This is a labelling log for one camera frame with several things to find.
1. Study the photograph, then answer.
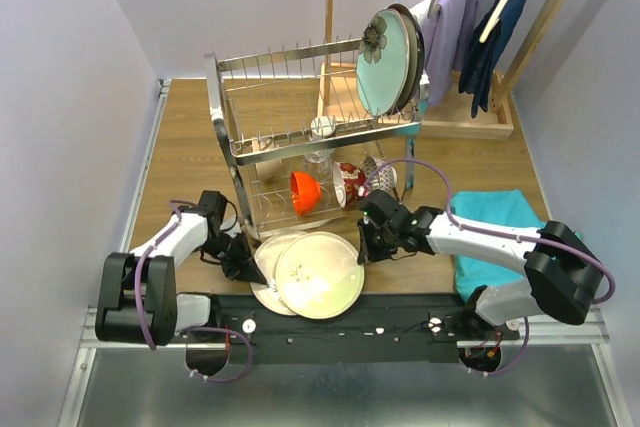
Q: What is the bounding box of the clear plastic cup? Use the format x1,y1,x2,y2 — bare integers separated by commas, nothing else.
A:
303,149,334,183

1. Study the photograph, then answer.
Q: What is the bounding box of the white cloth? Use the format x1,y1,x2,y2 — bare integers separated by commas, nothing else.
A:
409,0,440,34

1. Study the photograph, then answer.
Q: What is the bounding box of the orange bowl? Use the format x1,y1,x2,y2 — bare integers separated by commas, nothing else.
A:
290,171,322,216

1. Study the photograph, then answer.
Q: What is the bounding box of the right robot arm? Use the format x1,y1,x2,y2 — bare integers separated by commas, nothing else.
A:
357,190,604,339

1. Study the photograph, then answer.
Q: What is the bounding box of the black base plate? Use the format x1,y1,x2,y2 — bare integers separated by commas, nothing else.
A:
164,291,531,367

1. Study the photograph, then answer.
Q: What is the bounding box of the cream and blue plate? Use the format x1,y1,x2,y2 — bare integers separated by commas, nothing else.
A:
250,231,305,316

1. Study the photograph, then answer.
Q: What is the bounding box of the purple cable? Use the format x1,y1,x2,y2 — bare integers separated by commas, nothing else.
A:
133,200,257,384
364,159,617,378

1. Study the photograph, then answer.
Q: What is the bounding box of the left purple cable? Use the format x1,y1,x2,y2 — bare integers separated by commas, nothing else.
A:
133,200,257,384

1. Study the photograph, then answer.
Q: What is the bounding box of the navy blue garment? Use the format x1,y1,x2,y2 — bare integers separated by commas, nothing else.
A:
458,0,526,118

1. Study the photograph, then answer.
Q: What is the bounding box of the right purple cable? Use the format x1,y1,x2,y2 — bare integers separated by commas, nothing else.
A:
364,159,617,378

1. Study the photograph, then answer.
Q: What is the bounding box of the pale green plate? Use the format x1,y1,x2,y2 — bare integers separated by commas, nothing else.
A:
275,232,365,320

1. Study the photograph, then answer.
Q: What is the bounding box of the lavender towel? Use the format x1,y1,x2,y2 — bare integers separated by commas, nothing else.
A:
422,0,476,107

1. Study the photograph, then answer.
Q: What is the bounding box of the red rimmed white plate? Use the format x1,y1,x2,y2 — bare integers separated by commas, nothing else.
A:
389,3,425,114

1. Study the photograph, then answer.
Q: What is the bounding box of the metal two-tier dish rack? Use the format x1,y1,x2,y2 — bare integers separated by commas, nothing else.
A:
204,39,424,240

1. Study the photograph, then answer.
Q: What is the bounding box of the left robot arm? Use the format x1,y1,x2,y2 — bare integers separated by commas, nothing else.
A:
95,190,268,349

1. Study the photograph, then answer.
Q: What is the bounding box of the teal flower plate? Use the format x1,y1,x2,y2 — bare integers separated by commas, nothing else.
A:
356,9,410,117

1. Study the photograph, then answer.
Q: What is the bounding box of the teal cloth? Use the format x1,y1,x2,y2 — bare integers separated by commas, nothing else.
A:
446,190,584,304

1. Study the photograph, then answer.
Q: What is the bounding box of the patterned small bowl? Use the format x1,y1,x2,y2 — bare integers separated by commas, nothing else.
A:
362,156,398,195

